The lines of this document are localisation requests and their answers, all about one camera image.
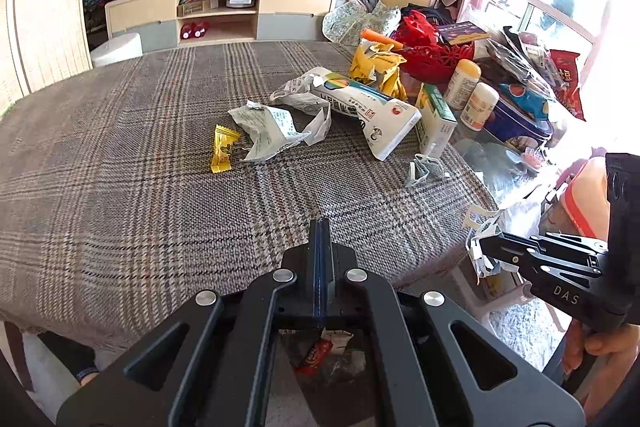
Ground white round stool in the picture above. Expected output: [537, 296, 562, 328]
[91, 33, 144, 68]

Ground floral cloth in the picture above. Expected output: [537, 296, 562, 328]
[322, 1, 403, 42]

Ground torn white medicine box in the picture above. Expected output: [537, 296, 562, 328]
[310, 68, 423, 161]

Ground trash bin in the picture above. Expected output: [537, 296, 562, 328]
[277, 329, 376, 427]

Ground dark flat box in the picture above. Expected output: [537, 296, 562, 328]
[437, 21, 493, 45]

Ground small bowl of pink items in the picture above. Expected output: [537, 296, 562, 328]
[505, 147, 546, 172]

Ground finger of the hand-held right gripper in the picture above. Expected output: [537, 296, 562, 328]
[477, 232, 610, 264]
[510, 254, 603, 289]

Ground blue cookie tin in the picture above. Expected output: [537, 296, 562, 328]
[482, 83, 556, 148]

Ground yellow candy wrapper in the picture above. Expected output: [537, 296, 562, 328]
[210, 125, 242, 174]

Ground red plastic basket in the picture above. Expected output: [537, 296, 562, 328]
[395, 13, 476, 82]

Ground wooden television cabinet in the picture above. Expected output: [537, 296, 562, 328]
[104, 0, 340, 54]

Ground cardboard box in cabinet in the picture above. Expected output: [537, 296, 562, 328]
[177, 0, 219, 16]

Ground white printed wrapper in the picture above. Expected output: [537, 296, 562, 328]
[228, 103, 312, 162]

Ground tall white yellow-lid bottle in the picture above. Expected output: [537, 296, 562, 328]
[444, 59, 482, 110]

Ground clear plastic bags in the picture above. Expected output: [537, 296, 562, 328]
[487, 27, 558, 98]

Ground green and white carton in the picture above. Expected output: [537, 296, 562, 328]
[415, 83, 458, 158]

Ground torn yellow packet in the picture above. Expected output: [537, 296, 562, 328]
[350, 42, 408, 100]

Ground orange tool handle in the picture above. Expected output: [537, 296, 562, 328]
[362, 29, 405, 50]

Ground person's right hand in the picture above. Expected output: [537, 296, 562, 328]
[562, 322, 635, 419]

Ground torn white paper scrap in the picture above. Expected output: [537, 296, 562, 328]
[464, 204, 507, 279]

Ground short white yellow-lid bottle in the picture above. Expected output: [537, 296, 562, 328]
[460, 82, 501, 131]

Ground dark cloth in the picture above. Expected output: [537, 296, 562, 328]
[39, 331, 102, 389]

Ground orange striped cloth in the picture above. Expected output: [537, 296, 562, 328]
[545, 154, 612, 239]

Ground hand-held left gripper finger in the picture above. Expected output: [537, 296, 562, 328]
[56, 218, 323, 427]
[321, 218, 587, 427]

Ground red snack bag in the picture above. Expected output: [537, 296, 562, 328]
[550, 49, 586, 122]

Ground red snack wrapper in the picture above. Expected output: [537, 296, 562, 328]
[300, 339, 333, 375]

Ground white paper strip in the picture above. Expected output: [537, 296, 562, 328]
[270, 74, 333, 145]

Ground woven beige panel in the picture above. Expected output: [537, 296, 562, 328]
[0, 0, 93, 108]

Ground plaid tablecloth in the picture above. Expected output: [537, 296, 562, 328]
[0, 39, 501, 348]

